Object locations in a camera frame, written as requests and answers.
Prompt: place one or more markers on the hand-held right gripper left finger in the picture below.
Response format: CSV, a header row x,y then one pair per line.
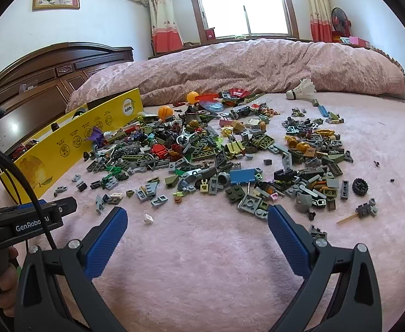
x,y
105,242

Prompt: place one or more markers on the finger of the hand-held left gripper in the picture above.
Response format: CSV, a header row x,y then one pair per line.
x,y
66,205

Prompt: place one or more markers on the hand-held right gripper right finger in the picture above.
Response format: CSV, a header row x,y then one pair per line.
x,y
288,245

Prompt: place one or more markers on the yellow cardboard box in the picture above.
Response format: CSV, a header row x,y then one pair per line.
x,y
67,145

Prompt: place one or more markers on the pile of building bricks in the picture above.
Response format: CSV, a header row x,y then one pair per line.
x,y
202,152

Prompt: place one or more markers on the person's left hand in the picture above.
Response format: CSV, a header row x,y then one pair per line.
x,y
7,283

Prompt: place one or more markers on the small white brick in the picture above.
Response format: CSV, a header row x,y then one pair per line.
x,y
148,218

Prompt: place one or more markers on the heap of colourful toy figures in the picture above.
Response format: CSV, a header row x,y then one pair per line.
x,y
24,147

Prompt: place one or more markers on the purple toy wing piece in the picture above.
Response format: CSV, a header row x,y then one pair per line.
x,y
97,135

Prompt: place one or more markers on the blue flat plate brick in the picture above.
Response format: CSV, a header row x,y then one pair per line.
x,y
242,175

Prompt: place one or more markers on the grey brick with tan stick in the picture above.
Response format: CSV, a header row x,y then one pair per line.
x,y
366,209

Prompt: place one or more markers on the black toy wheel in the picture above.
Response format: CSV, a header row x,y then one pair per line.
x,y
359,186

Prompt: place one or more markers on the dark wooden bed headboard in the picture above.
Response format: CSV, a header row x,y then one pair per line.
x,y
33,76

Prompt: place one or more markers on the orange ping pong ball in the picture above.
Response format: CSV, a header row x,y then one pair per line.
x,y
192,96
165,112

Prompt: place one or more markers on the white feather shuttlecock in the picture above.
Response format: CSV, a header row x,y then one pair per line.
x,y
302,90

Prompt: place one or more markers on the pink quilt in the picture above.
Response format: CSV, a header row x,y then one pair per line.
x,y
240,65

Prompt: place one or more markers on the floral curtain with red hem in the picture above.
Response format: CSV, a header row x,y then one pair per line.
x,y
162,13
316,7

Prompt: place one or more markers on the pink box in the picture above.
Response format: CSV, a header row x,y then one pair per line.
x,y
359,40

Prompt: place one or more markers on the small red box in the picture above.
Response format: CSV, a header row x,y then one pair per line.
x,y
210,34

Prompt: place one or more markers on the red standing fan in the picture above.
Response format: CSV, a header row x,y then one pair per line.
x,y
340,19

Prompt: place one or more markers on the wooden framed window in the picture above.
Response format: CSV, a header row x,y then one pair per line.
x,y
240,0

